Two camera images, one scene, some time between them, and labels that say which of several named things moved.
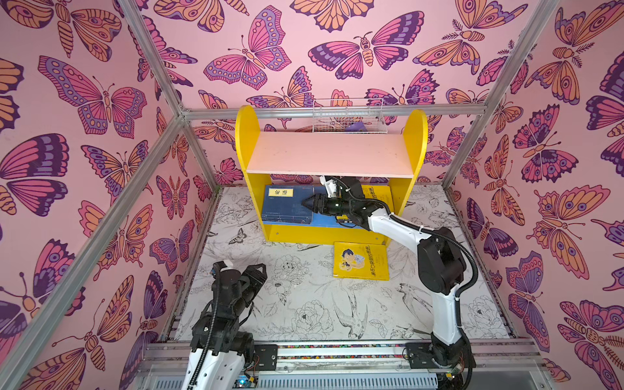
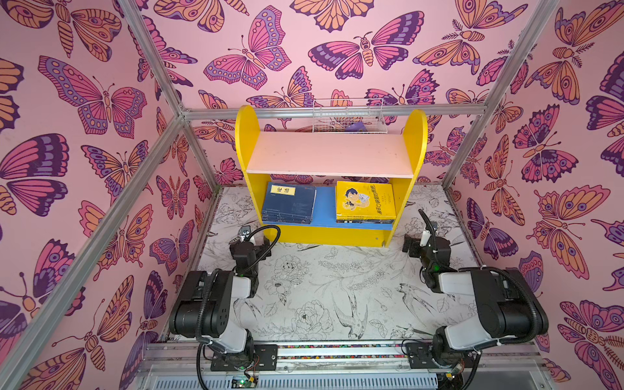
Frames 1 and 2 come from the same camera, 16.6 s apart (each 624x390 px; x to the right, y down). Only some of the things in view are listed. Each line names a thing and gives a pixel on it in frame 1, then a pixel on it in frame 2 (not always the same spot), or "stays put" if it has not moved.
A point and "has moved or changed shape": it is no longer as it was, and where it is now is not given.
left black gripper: (253, 279) → (259, 250)
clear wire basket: (348, 116) stays put
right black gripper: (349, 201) → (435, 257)
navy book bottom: (283, 205) stays put
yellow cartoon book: (361, 261) has moved or changed shape
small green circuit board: (244, 382) stays put
